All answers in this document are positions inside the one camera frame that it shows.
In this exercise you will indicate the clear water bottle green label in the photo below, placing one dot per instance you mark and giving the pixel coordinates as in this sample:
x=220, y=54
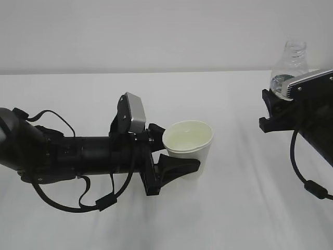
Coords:
x=293, y=63

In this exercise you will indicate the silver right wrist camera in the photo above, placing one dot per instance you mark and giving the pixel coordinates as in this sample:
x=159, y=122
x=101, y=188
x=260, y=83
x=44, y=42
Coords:
x=307, y=86

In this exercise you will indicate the white paper cup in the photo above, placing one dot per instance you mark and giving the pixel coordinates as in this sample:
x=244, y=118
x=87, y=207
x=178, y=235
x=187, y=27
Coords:
x=189, y=139

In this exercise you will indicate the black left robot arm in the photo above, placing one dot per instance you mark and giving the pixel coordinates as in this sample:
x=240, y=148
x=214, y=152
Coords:
x=53, y=157

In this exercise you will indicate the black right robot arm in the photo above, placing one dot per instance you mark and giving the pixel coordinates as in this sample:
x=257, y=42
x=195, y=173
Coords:
x=315, y=115

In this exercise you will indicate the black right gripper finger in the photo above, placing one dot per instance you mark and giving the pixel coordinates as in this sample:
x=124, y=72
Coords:
x=279, y=122
x=276, y=105

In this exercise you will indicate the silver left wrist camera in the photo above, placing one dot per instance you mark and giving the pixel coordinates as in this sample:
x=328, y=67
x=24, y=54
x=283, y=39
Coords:
x=130, y=115

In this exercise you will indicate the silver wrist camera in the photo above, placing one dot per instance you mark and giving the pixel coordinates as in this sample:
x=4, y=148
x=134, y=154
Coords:
x=130, y=115
x=307, y=86

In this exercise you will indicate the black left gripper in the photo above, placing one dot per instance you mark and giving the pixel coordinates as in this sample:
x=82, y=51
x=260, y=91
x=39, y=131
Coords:
x=167, y=169

